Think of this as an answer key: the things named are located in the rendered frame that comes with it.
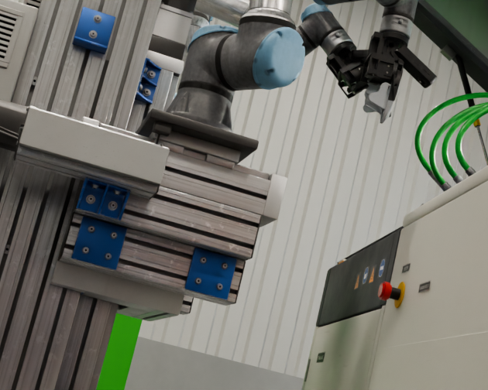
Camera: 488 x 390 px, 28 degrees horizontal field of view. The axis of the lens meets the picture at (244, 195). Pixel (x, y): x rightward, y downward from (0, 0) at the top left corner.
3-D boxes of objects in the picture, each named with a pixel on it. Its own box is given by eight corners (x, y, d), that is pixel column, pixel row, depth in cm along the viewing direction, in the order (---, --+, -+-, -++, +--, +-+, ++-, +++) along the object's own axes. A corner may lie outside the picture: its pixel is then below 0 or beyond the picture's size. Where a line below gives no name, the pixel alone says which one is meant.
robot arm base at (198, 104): (166, 117, 192) (178, 70, 194) (153, 133, 206) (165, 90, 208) (238, 138, 195) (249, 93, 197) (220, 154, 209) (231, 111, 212)
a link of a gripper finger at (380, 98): (362, 118, 226) (370, 81, 228) (386, 124, 226) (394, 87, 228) (366, 114, 223) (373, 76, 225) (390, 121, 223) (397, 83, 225)
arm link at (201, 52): (204, 104, 211) (218, 47, 214) (250, 101, 202) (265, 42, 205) (166, 82, 202) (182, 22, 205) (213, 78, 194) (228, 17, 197)
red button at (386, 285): (373, 304, 186) (379, 278, 188) (393, 309, 187) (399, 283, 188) (381, 302, 181) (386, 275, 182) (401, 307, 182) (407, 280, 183)
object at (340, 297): (317, 326, 258) (331, 268, 262) (334, 330, 259) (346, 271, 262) (379, 306, 198) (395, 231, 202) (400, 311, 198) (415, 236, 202)
